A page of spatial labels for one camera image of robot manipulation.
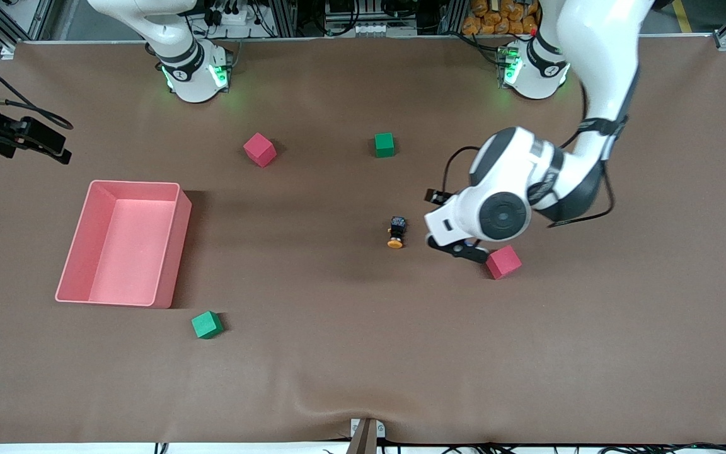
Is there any black button with orange cap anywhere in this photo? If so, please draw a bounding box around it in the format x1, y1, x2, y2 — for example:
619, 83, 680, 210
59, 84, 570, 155
387, 216, 408, 249

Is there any metal bracket with post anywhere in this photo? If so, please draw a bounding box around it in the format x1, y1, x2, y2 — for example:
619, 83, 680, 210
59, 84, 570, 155
346, 417, 386, 454

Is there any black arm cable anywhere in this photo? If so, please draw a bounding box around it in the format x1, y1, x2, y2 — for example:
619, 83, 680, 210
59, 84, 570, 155
0, 41, 74, 131
442, 82, 616, 229

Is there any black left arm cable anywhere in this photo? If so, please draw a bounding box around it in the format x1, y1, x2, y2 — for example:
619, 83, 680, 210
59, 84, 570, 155
442, 82, 616, 229

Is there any pink plastic bin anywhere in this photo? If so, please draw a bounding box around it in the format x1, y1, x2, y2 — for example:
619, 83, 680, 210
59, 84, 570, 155
55, 180, 192, 310

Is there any white power strip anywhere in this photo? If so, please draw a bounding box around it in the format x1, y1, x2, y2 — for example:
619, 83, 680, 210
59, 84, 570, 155
209, 5, 253, 27

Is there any brown table mat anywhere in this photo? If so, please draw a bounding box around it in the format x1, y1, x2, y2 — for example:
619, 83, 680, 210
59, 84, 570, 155
0, 35, 726, 445

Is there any pink foam cube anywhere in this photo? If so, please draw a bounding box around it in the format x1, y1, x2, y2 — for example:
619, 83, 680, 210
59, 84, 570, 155
243, 132, 277, 168
486, 245, 523, 280

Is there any bag of orange items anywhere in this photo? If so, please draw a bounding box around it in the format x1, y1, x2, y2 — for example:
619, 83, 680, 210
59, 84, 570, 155
462, 0, 540, 36

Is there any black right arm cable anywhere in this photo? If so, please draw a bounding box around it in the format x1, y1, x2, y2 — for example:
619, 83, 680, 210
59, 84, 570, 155
0, 41, 74, 131

